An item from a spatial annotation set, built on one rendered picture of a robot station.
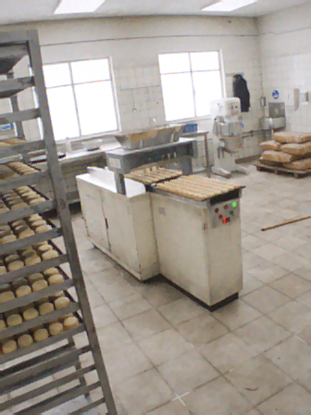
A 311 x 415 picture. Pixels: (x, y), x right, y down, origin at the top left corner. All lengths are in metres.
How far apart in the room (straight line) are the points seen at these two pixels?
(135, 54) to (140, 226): 4.07
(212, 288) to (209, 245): 0.35
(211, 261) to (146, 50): 4.71
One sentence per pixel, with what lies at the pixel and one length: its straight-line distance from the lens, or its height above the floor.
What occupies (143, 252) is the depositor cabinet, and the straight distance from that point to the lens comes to 3.00.
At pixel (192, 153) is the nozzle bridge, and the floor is 1.06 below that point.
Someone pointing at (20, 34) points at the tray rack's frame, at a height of 1.81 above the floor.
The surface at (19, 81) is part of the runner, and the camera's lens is 1.05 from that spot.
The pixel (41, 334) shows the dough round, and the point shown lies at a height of 0.88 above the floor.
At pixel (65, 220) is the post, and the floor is 1.27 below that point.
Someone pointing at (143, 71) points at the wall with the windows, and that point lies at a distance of 6.45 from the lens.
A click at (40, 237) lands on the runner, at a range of 1.10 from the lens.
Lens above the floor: 1.59
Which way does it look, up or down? 18 degrees down
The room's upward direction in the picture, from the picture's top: 7 degrees counter-clockwise
